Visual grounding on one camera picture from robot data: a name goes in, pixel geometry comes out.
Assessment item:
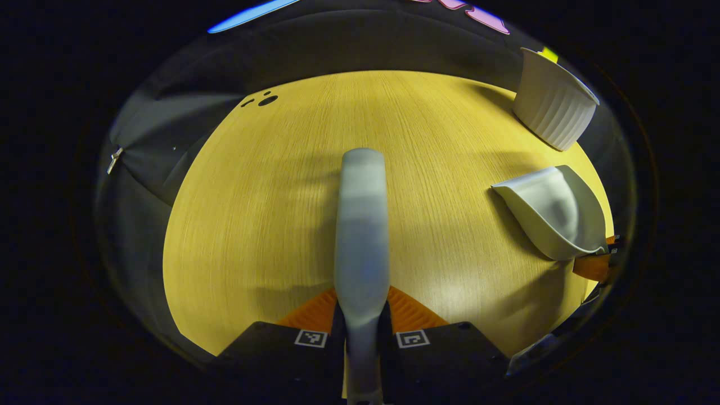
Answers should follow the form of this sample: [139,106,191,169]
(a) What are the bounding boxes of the wooden desktop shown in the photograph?
[163,70,615,358]

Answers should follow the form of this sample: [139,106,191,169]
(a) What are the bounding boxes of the black backdrop cloth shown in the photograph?
[96,0,636,361]

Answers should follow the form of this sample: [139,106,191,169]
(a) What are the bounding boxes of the white plastic dustpan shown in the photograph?
[492,165,608,261]

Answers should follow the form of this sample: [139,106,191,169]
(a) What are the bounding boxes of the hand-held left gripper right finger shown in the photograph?
[377,285,511,405]

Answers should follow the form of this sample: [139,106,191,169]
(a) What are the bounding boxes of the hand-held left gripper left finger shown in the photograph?
[214,287,348,405]

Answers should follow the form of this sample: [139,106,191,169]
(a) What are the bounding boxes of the white ribbed garbage bin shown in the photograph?
[513,47,600,151]

